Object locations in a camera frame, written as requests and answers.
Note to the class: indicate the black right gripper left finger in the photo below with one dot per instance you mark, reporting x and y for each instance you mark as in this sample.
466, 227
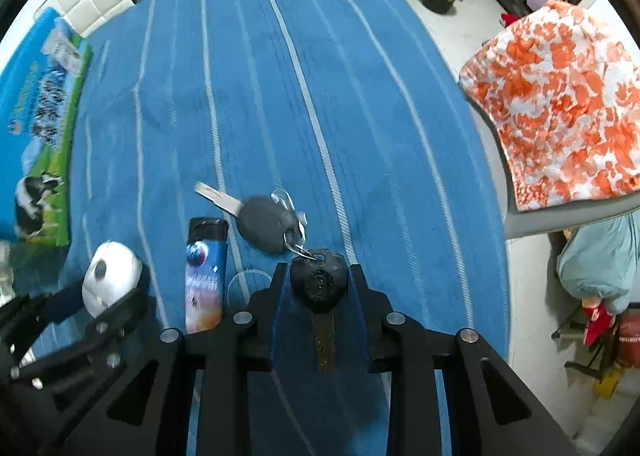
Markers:
142, 402

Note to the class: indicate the blue milk carton box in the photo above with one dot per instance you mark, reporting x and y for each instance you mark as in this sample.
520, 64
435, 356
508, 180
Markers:
40, 90

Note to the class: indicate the red cloth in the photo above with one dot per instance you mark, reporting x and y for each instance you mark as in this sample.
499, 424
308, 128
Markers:
507, 19

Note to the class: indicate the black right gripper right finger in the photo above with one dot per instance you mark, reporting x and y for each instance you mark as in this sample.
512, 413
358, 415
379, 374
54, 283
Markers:
451, 394

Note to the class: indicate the light blue cloth bundle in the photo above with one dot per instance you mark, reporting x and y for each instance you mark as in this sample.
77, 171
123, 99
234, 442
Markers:
601, 260

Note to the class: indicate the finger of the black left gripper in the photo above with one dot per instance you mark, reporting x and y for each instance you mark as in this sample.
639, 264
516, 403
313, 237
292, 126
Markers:
42, 401

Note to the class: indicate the blue striped table cloth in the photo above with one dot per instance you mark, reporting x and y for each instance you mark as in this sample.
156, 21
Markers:
345, 104

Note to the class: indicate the black key set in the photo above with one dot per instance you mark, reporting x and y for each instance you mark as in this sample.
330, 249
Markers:
319, 278

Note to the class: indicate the blue space print lighter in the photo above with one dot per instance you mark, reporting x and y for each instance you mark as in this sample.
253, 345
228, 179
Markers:
206, 257

